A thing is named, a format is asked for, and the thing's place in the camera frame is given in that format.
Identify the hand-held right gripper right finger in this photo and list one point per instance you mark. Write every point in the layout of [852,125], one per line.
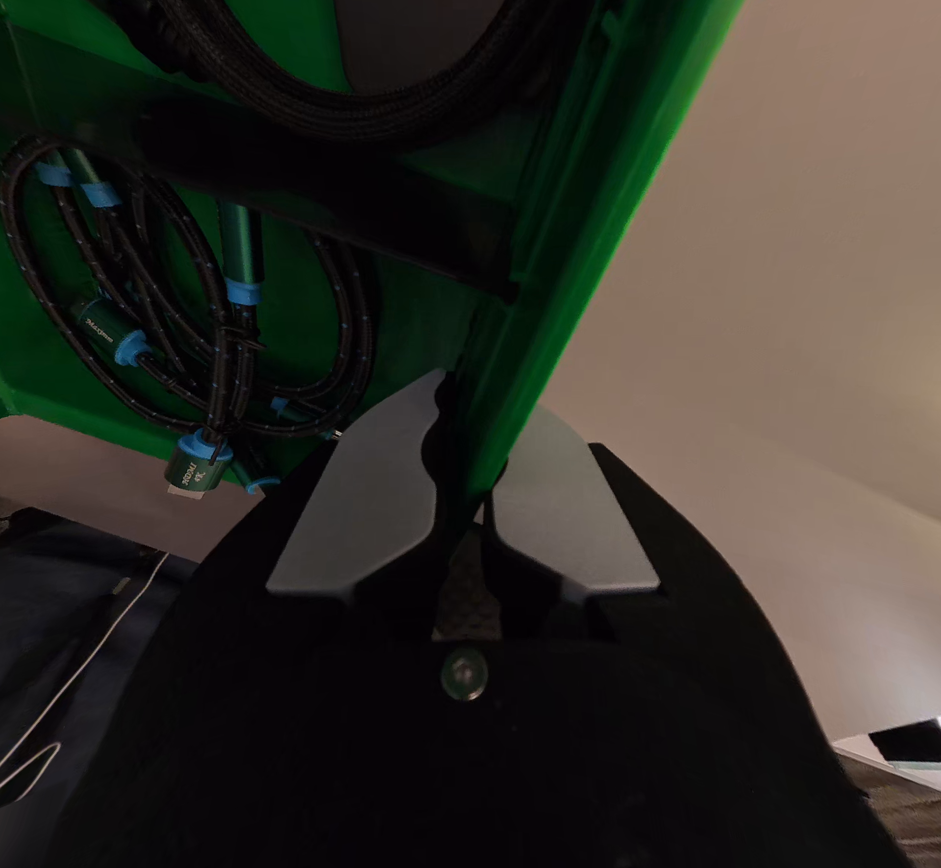
[581,516]

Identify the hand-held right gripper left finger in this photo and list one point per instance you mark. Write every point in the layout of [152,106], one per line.
[360,516]

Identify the green plastic bin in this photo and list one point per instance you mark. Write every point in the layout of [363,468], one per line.
[618,148]

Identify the black square adapter hub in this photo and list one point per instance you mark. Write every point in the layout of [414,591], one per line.
[427,1]

